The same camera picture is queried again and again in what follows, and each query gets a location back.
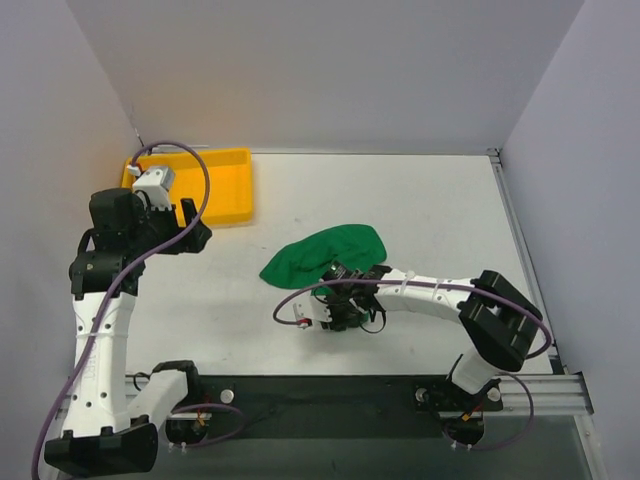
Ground green t-shirt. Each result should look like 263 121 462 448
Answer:
259 224 387 290

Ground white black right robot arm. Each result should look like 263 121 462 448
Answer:
310 263 551 414

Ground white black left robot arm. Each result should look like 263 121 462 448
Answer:
34 188 212 478

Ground yellow plastic bin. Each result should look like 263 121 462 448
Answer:
138 146 254 227

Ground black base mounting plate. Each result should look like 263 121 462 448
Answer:
161 375 503 445

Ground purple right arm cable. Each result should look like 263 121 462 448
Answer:
272 278 553 451

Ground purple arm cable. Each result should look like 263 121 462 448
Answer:
272 278 553 451
30 142 246 479

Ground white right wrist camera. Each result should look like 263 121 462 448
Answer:
293 294 332 330

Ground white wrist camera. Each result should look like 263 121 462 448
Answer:
132 166 175 211
293 294 332 330

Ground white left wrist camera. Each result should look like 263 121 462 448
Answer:
132 166 175 211

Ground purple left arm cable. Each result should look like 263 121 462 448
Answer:
30 142 246 479

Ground aluminium right side rail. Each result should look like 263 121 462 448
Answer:
487 149 566 374

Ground aluminium front frame rail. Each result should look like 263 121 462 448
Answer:
54 372 594 419

